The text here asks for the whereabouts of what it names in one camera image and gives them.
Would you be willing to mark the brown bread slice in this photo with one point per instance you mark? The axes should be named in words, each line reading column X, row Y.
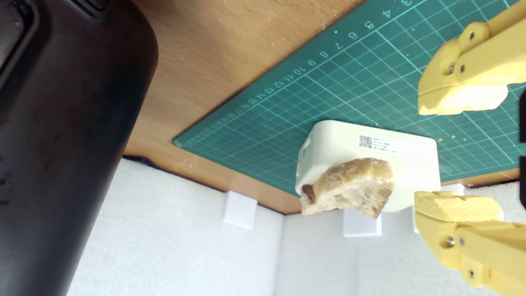
column 349, row 185

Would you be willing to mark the green cutting mat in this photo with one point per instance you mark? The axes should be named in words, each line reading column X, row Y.
column 328, row 82

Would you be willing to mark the white block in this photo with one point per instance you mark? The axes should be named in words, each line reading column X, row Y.
column 349, row 139

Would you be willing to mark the black two-slot toaster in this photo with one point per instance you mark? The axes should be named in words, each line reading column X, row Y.
column 61, row 144

